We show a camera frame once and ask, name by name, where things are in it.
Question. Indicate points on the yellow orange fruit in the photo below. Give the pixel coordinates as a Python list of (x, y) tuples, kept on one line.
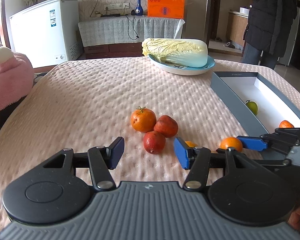
[(190, 144)]

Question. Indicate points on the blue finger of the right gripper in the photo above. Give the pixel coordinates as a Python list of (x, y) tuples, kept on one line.
[(253, 143)]

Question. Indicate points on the orange kumquat fruit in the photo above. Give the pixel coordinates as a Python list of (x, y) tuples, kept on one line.
[(231, 142)]

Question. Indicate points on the pink plush toy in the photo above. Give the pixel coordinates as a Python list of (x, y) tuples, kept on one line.
[(16, 76)]

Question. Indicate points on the napa cabbage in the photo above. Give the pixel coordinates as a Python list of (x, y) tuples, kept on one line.
[(185, 52)]

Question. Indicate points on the blue glass bottle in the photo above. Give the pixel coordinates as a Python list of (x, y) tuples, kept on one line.
[(138, 9)]

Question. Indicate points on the grey white cardboard box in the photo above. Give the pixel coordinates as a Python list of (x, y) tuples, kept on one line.
[(235, 88)]

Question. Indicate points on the orange gift box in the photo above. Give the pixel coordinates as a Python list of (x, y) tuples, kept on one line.
[(166, 8)]

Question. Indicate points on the orange tomato with stem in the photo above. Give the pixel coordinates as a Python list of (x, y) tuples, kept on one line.
[(143, 119)]

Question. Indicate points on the tv stand with cloth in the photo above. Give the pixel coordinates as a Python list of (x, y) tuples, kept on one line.
[(128, 29)]

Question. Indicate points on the red tomato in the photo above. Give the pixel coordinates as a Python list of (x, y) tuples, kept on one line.
[(285, 124)]

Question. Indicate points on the person in black coat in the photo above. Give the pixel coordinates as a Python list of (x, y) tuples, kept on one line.
[(267, 31)]

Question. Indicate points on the light blue plate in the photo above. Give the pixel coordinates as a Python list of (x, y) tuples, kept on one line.
[(183, 70)]

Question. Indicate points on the dark red fruit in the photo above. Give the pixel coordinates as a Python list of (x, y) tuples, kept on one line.
[(166, 126)]

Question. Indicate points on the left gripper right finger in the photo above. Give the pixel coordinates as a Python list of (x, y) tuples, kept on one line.
[(195, 159)]

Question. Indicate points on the pink quilted table cover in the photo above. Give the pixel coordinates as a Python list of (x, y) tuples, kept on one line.
[(82, 103)]

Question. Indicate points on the white chest freezer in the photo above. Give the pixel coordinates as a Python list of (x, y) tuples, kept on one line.
[(47, 33)]

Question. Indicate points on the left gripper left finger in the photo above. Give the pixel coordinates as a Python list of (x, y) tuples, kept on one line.
[(102, 159)]

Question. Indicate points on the green fruit with stem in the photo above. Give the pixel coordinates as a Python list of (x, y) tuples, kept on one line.
[(253, 107)]

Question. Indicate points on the small red fruit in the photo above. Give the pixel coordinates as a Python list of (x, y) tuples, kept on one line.
[(154, 142)]

